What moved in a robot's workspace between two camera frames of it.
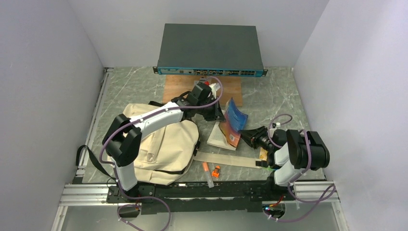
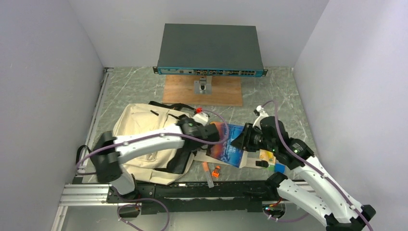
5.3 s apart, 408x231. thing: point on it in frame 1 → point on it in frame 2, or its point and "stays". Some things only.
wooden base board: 173,85 stays
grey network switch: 213,50 stays
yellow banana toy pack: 263,154 stays
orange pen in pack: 209,175 stays
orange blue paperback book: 234,122 → 224,151
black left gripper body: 208,112 → 193,149
